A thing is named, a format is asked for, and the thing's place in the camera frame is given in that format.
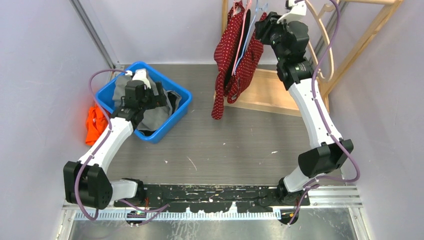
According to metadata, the light blue hanger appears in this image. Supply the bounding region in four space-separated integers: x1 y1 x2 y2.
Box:
232 0 268 76

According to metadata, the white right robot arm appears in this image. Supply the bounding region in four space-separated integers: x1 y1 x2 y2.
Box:
255 11 354 206

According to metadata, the red polka dot garment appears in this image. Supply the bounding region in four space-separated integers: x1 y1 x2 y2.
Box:
211 0 245 120
229 13 264 104

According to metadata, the wooden hanger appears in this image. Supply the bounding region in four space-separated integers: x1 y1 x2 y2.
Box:
304 0 337 83

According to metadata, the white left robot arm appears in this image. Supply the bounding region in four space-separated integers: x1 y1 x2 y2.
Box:
63 80 168 210

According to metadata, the blue plastic bin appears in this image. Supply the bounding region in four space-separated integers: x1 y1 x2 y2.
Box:
95 61 192 144

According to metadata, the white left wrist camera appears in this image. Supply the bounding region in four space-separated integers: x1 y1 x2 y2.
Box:
124 68 152 89

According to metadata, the wooden clothes rack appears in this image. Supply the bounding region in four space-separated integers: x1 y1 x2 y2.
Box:
211 0 401 120

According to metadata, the grey pleated skirt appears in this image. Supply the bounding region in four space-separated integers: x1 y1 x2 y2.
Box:
110 75 182 137

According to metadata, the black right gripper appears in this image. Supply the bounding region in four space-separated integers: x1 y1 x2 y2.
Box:
253 12 294 63

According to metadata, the pink hanger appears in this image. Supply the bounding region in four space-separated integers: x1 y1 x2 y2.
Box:
231 0 253 76

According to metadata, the orange cloth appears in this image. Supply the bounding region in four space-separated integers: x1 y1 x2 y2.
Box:
85 104 108 146

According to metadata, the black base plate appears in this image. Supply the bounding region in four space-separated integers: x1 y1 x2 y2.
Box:
127 184 310 213

